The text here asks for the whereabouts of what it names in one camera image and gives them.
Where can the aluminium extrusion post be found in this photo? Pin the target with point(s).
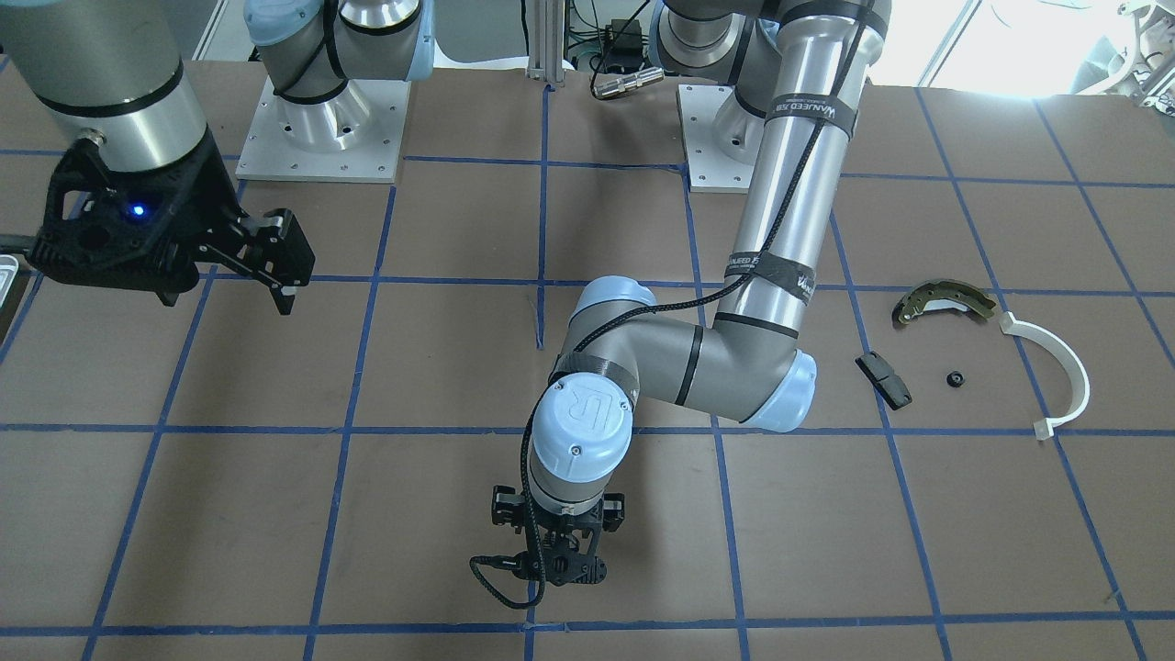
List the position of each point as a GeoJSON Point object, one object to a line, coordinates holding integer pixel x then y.
{"type": "Point", "coordinates": [546, 39]}

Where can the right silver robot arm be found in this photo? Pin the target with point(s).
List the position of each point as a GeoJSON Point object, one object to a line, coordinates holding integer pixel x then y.
{"type": "Point", "coordinates": [111, 70]}

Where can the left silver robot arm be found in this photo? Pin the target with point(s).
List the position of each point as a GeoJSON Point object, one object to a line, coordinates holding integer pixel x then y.
{"type": "Point", "coordinates": [796, 72]}

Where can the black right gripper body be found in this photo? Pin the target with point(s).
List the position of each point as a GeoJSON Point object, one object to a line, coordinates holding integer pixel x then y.
{"type": "Point", "coordinates": [198, 209]}

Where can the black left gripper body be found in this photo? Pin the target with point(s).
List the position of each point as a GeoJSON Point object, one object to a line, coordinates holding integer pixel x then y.
{"type": "Point", "coordinates": [611, 510]}

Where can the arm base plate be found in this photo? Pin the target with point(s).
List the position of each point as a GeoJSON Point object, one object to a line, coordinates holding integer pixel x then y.
{"type": "Point", "coordinates": [720, 137]}
{"type": "Point", "coordinates": [353, 138]}

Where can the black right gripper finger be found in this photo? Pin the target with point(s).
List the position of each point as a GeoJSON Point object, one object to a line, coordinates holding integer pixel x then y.
{"type": "Point", "coordinates": [277, 251]}
{"type": "Point", "coordinates": [284, 296]}

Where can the metal tray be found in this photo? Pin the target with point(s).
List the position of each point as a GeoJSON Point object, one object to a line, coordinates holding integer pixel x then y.
{"type": "Point", "coordinates": [9, 267]}

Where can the olive green brake shoe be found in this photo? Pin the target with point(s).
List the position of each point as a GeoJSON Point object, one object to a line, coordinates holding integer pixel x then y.
{"type": "Point", "coordinates": [941, 295]}

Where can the black brake pad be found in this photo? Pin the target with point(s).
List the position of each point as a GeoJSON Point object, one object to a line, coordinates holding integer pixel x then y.
{"type": "Point", "coordinates": [881, 375]}

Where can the white curved plastic part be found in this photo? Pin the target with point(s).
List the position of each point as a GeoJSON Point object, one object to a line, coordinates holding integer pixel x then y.
{"type": "Point", "coordinates": [1079, 380]}

